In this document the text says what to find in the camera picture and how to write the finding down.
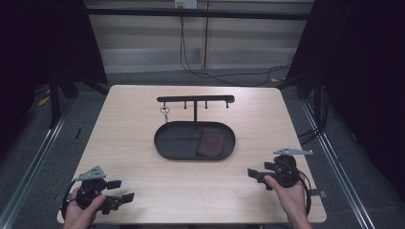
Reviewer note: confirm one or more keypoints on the brown leather pouch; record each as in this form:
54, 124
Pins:
210, 143

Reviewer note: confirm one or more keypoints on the black metal stand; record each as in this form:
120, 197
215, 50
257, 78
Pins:
54, 101

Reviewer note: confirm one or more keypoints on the silver floor rail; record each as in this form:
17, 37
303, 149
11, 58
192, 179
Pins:
31, 168
337, 171

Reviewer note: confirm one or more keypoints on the white wall outlet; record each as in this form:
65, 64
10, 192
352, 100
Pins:
185, 3

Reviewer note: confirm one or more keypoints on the grey tape strip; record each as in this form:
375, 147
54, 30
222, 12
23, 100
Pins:
318, 193

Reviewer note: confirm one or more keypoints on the small black floor object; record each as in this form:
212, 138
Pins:
78, 133

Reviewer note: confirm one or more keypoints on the person's left hand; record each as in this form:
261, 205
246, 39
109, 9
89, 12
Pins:
79, 216

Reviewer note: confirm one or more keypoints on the dark curtain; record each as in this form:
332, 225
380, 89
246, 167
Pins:
41, 47
366, 79

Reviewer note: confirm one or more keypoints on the black horizontal metal bar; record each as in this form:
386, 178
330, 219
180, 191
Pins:
197, 13

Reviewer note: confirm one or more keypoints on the yellow tape piece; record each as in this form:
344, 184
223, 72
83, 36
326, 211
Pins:
43, 101

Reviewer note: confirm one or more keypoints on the black key rack with tray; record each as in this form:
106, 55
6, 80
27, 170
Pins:
181, 141

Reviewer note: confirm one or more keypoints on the person's right hand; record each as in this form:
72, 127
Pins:
291, 198

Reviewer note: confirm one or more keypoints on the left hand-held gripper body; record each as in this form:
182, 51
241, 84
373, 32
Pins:
90, 194

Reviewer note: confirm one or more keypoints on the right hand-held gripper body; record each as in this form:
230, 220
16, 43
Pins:
285, 170

